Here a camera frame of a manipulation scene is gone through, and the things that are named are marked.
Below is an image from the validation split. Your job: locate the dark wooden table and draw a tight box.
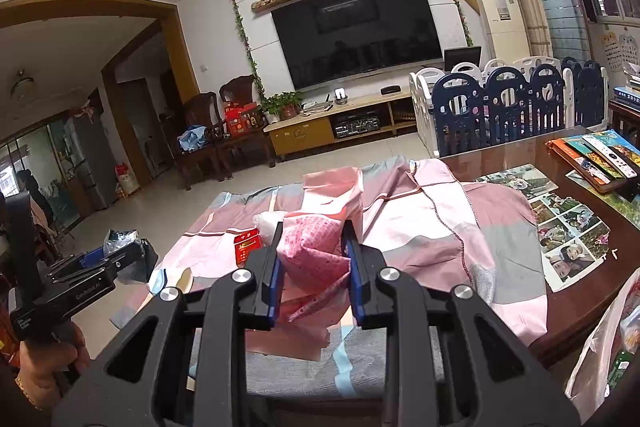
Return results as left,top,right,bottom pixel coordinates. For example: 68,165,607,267
444,127,639,366

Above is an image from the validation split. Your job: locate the white blue paper cup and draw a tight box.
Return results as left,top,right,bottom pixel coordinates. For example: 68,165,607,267
148,268,194,296

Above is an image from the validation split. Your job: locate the white standing air conditioner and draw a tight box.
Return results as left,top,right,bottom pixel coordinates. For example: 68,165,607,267
477,0,529,64

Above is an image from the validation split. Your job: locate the large black television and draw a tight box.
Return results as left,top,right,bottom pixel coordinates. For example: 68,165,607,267
272,0,442,90

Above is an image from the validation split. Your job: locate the white crumpled plastic bag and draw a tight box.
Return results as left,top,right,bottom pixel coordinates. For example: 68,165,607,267
253,211,286,245

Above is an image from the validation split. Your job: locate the person's left hand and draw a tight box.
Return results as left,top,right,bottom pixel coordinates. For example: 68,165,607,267
15,322,91,411

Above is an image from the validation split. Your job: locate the pink plastic bag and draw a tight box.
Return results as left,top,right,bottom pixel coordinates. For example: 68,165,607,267
245,167,363,361

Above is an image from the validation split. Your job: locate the dark wooden armchair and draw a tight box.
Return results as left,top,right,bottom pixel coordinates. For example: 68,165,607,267
160,75,276,190

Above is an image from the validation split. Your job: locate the grey plastic bag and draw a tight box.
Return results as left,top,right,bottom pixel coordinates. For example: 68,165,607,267
103,230,158,284

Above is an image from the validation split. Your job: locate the red cigarette box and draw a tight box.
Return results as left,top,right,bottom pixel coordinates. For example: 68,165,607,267
233,228,262,268

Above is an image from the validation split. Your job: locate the white plastic trash bag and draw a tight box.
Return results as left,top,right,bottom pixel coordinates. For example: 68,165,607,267
564,269,639,424

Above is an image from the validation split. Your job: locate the pink plaid bed sheet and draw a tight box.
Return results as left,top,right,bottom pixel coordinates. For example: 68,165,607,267
108,155,550,400

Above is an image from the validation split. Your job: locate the navy white baby fence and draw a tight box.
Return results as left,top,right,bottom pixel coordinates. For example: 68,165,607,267
409,56,608,157

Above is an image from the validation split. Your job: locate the red gift box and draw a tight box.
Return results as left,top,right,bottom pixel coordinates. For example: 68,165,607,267
224,102,266,136

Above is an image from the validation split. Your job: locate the wooden TV cabinet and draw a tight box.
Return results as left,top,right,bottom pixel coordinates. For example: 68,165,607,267
265,90,416,159

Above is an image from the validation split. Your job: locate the potted green plant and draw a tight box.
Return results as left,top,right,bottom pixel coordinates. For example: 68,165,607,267
262,91,303,120

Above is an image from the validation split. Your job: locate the stack of books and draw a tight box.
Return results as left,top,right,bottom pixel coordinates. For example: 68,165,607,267
546,130,639,194

